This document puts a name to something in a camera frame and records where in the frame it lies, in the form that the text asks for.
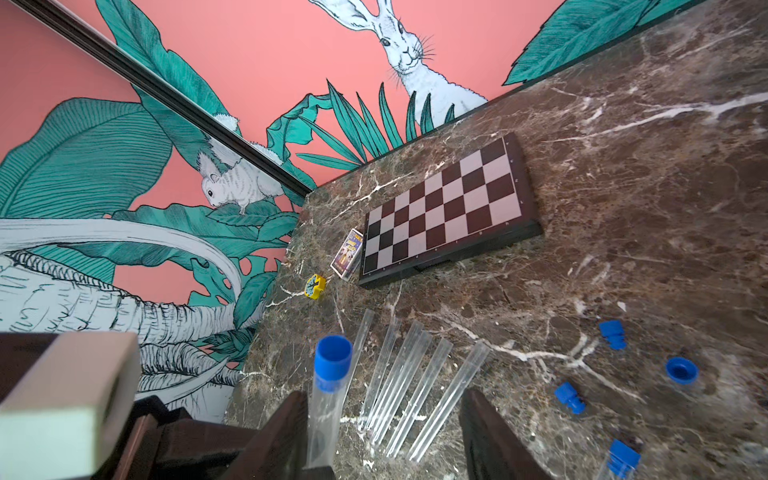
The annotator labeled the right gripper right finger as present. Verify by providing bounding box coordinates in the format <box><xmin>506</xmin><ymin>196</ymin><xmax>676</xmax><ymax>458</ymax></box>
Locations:
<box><xmin>459</xmin><ymin>388</ymin><xmax>550</xmax><ymax>480</ymax></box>

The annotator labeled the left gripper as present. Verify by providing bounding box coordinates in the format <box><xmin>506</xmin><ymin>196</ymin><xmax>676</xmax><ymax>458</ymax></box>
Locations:
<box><xmin>89</xmin><ymin>395</ymin><xmax>337</xmax><ymax>480</ymax></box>

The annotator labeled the yellow small toy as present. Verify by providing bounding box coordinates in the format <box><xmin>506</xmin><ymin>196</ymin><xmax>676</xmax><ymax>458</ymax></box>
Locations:
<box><xmin>304</xmin><ymin>274</ymin><xmax>327</xmax><ymax>300</ymax></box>

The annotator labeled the small card box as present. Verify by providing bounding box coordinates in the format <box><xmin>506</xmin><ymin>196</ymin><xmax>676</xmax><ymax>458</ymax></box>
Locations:
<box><xmin>330</xmin><ymin>229</ymin><xmax>364</xmax><ymax>280</ymax></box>

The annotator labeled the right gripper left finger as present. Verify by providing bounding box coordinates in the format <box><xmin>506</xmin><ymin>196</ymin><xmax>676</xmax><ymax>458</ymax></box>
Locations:
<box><xmin>220</xmin><ymin>391</ymin><xmax>308</xmax><ymax>479</ymax></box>

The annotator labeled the test tube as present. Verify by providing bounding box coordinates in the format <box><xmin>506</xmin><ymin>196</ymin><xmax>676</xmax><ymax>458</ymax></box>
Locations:
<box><xmin>357</xmin><ymin>318</ymin><xmax>400</xmax><ymax>432</ymax></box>
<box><xmin>595</xmin><ymin>440</ymin><xmax>641</xmax><ymax>480</ymax></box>
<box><xmin>305</xmin><ymin>376</ymin><xmax>347</xmax><ymax>469</ymax></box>
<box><xmin>365</xmin><ymin>321</ymin><xmax>423</xmax><ymax>431</ymax></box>
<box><xmin>371</xmin><ymin>331</ymin><xmax>432</xmax><ymax>447</ymax></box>
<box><xmin>345</xmin><ymin>309</ymin><xmax>375</xmax><ymax>392</ymax></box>
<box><xmin>386</xmin><ymin>339</ymin><xmax>453</xmax><ymax>458</ymax></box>

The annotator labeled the folded chess board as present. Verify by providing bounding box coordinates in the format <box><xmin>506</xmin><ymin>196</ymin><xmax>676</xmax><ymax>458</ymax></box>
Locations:
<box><xmin>359</xmin><ymin>133</ymin><xmax>543</xmax><ymax>288</ymax></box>

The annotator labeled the blue stopper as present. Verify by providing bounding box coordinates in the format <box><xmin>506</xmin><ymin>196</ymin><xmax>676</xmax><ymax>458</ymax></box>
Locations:
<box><xmin>665</xmin><ymin>357</ymin><xmax>699</xmax><ymax>385</ymax></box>
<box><xmin>599</xmin><ymin>320</ymin><xmax>627</xmax><ymax>350</ymax></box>
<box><xmin>314</xmin><ymin>335</ymin><xmax>353</xmax><ymax>394</ymax></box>
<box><xmin>554</xmin><ymin>382</ymin><xmax>586</xmax><ymax>415</ymax></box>

